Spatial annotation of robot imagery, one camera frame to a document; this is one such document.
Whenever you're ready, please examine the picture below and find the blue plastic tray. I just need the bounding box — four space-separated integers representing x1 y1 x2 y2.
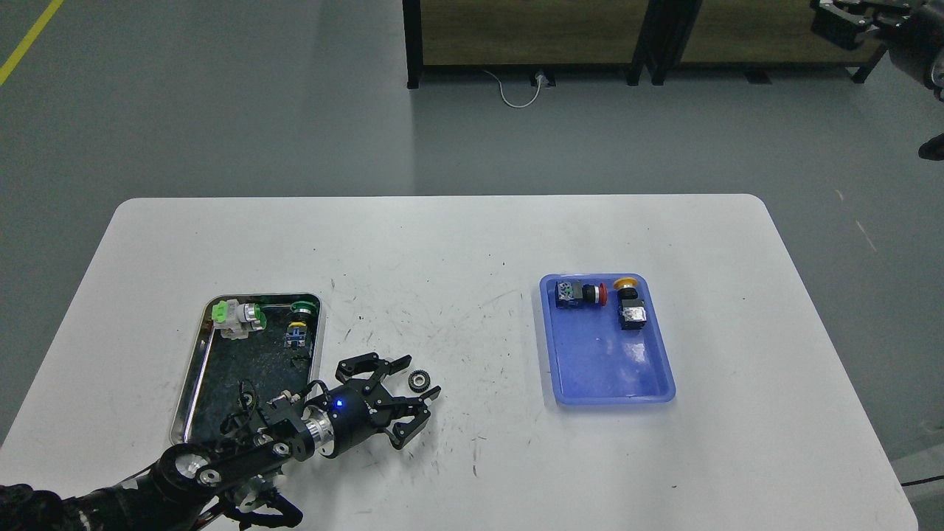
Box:
538 273 676 406

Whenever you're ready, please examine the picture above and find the wooden cabinet right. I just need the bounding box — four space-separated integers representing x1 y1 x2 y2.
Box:
642 1 886 86

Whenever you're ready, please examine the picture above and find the wooden cabinet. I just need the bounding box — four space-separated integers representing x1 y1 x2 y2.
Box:
642 1 886 86
402 1 659 89

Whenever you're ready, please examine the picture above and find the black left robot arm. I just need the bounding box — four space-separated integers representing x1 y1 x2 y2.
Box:
2 353 441 530

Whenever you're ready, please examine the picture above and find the red push button switch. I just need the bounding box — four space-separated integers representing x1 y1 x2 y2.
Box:
553 280 609 309

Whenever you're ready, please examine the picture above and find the black gear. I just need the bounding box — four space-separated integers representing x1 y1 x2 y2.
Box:
408 369 431 393

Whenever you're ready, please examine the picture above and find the dark green push button switch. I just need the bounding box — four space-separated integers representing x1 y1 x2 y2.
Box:
284 300 319 362

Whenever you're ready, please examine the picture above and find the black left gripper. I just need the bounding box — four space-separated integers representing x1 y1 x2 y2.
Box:
310 353 442 459

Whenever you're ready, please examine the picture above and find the silver metal tray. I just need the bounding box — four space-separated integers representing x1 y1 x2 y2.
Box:
169 293 323 444

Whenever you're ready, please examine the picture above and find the light green push button switch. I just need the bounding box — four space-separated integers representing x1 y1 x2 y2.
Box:
210 299 268 340

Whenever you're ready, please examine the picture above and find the white cable on floor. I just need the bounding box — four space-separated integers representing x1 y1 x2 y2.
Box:
485 69 555 109

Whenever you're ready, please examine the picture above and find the yellow push button switch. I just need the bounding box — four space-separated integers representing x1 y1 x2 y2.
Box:
613 277 648 330

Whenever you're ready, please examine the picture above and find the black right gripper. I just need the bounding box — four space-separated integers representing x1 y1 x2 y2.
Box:
809 1 943 89

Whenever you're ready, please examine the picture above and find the wooden cabinet left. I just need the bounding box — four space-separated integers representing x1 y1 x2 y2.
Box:
402 1 659 89

